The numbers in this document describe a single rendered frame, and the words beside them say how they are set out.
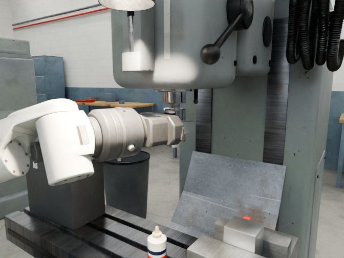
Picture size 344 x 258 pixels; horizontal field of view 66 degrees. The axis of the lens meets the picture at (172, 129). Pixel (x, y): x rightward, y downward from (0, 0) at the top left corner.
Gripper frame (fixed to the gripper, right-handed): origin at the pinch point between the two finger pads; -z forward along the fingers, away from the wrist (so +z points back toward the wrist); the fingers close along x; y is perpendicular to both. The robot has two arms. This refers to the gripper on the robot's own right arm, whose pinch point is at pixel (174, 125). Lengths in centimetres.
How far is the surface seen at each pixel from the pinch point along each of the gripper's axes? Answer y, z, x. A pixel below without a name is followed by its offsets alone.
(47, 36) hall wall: -140, -232, 794
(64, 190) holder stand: 20.7, 12.6, 30.9
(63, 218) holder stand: 29.4, 12.9, 32.0
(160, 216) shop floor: 122, -121, 151
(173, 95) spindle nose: -6.4, 1.8, -1.6
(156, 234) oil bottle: 22.2, 5.5, -1.0
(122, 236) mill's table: 31.9, 3.0, 16.7
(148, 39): -15.8, 10.1, -4.5
